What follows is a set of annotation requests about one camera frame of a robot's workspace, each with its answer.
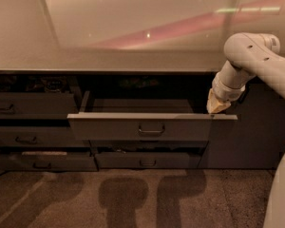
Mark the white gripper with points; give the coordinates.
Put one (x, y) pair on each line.
(226, 91)

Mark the grey drawer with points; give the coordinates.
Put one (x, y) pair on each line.
(45, 106)
(132, 146)
(38, 136)
(146, 120)
(68, 161)
(140, 160)

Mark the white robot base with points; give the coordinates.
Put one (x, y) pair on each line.
(275, 213)

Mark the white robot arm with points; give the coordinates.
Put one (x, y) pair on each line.
(248, 55)

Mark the green snack bag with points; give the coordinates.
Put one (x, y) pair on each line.
(138, 82)

